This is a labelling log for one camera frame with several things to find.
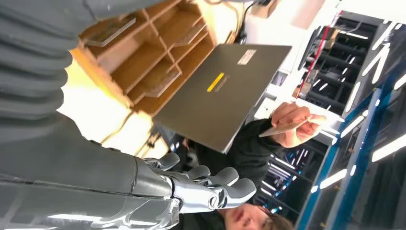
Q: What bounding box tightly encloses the wooden card organizer box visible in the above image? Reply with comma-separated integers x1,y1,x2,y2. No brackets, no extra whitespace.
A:
70,0,219,116

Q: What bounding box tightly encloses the person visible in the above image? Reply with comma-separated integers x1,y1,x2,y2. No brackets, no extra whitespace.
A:
190,102,327,230

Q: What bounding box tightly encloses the grey laptop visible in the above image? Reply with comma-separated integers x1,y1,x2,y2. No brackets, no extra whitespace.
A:
153,44,293,155

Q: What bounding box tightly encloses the red barrier belt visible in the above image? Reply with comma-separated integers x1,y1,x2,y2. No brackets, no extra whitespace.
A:
296,11,345,97

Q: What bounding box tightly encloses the blue metal frame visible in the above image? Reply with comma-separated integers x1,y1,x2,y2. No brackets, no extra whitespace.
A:
295,63,406,230

